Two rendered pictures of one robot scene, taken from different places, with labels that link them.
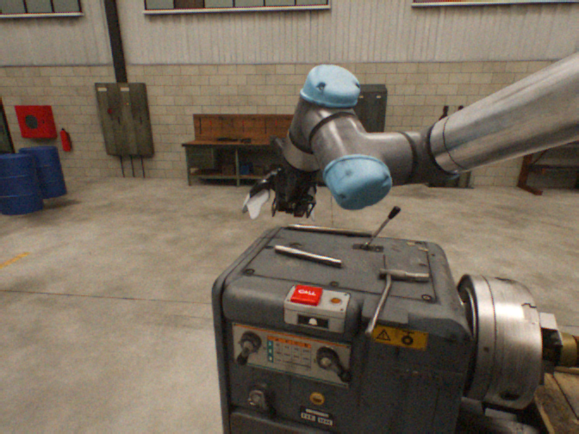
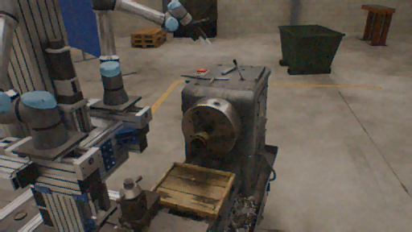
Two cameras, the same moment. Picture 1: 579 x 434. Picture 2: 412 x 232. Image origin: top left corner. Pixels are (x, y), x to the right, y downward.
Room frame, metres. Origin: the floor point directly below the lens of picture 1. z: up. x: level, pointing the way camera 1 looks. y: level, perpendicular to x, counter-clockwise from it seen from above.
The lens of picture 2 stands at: (0.84, -1.89, 1.81)
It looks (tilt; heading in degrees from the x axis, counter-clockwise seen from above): 26 degrees down; 94
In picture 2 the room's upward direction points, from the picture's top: 2 degrees counter-clockwise
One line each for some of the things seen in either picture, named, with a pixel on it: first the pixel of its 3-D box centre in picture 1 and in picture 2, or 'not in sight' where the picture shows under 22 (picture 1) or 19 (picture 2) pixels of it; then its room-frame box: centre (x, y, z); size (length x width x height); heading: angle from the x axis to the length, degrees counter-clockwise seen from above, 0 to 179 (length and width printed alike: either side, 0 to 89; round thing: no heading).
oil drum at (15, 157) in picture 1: (16, 183); not in sight; (5.24, 4.34, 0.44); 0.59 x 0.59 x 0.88
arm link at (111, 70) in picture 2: not in sight; (111, 74); (0.14, -0.34, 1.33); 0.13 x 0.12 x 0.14; 113
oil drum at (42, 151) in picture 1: (44, 171); not in sight; (6.17, 4.54, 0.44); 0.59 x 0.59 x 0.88
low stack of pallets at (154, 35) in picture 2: not in sight; (149, 37); (-1.79, 7.30, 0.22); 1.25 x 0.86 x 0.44; 87
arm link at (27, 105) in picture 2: not in sight; (39, 108); (0.01, -0.83, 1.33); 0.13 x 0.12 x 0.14; 7
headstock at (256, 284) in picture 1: (339, 320); (228, 103); (0.83, -0.14, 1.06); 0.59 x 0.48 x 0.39; 73
